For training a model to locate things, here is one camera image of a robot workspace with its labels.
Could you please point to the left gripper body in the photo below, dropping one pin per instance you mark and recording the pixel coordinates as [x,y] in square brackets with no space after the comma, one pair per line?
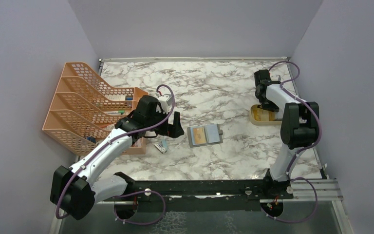
[166,129]

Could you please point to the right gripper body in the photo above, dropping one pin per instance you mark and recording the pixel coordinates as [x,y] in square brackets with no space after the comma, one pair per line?
[266,104]

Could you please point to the grey card holder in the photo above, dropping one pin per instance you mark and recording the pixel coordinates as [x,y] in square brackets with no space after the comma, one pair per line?
[210,134]

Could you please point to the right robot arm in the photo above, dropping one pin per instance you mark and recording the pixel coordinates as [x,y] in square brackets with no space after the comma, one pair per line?
[299,129]

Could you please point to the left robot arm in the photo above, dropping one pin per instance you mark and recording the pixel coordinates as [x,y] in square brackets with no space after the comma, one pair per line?
[76,189]

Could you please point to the gold card in tray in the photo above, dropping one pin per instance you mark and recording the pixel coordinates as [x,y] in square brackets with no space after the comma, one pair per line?
[260,115]

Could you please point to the yellow oval card tray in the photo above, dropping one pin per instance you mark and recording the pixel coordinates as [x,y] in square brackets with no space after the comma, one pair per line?
[274,118]

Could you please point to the small blue white clip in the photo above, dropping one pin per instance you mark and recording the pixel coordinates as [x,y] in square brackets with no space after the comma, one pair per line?
[162,146]

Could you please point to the orange mesh file organizer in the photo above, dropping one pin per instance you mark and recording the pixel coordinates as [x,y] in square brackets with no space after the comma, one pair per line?
[85,108]

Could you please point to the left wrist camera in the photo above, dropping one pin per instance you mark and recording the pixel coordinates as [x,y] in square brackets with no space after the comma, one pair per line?
[165,103]

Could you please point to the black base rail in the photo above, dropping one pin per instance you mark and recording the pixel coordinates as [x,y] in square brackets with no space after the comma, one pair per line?
[198,195]

